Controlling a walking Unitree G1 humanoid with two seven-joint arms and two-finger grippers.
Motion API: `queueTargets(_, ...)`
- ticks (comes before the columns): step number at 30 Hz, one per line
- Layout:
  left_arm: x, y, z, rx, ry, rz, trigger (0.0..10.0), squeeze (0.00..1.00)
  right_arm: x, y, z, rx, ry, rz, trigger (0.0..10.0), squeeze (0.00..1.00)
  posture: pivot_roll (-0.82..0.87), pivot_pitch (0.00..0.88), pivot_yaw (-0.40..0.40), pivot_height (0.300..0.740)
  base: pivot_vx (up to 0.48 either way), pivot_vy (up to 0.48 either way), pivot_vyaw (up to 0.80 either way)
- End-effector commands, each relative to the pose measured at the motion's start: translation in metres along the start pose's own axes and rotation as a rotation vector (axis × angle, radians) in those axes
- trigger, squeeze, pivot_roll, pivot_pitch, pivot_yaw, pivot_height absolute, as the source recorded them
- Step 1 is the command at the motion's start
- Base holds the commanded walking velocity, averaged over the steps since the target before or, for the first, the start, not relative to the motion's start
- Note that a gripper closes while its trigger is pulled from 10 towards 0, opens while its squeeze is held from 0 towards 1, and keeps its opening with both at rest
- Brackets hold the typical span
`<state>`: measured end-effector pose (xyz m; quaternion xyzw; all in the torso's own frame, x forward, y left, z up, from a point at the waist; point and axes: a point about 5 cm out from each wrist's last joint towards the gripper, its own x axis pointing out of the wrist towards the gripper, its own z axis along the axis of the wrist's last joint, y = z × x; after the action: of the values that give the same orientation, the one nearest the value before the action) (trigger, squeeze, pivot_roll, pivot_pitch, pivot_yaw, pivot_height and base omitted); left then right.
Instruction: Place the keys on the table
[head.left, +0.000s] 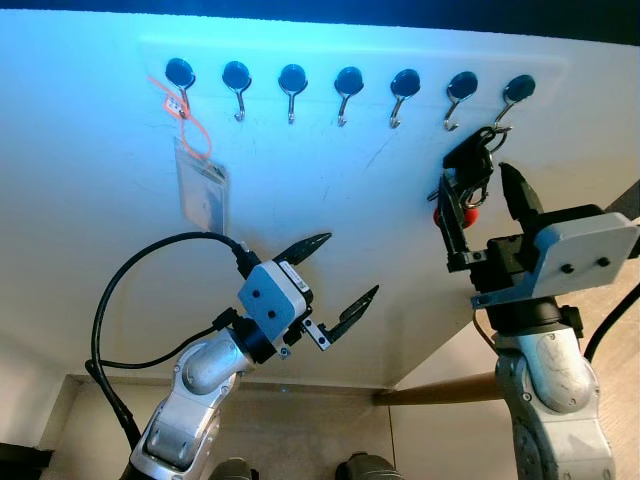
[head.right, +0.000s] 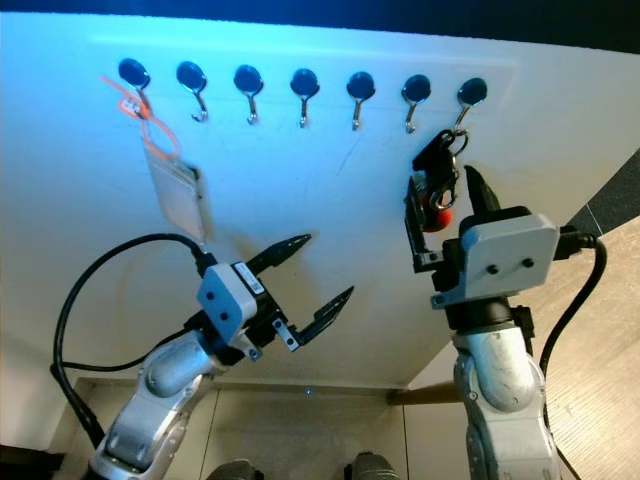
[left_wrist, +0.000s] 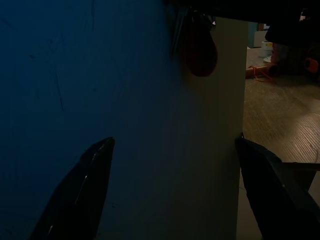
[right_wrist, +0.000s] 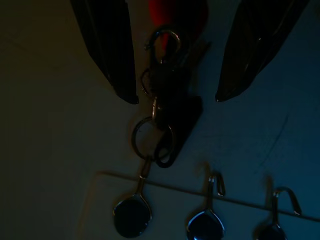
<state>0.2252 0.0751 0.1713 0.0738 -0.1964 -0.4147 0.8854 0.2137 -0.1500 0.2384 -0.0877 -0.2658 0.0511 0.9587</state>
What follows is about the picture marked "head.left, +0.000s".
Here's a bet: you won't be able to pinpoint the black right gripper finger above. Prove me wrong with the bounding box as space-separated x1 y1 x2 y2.
498 163 547 241
438 172 473 271

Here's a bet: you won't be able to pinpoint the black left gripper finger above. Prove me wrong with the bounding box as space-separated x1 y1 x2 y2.
272 232 333 271
325 285 381 344

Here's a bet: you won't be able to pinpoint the black keys with red ball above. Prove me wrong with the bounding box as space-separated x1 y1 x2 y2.
432 125 513 233

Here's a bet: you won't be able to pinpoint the black floor mat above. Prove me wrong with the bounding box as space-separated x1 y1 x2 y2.
608 180 640 223

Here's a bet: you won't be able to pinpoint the grey robot right leg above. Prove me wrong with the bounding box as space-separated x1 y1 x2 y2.
335 452 401 480

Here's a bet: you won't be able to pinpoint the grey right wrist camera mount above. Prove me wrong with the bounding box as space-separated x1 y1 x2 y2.
470 210 639 307

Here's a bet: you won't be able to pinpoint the black wall hook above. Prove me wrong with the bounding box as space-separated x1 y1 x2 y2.
390 68 421 130
334 66 364 128
490 75 537 136
164 58 197 121
278 64 308 125
221 61 252 122
443 71 479 133

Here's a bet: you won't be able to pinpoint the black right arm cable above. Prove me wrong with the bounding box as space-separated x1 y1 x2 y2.
583 285 640 363

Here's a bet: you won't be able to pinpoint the clear badge with orange lanyard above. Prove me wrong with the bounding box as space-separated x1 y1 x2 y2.
148 75 231 236

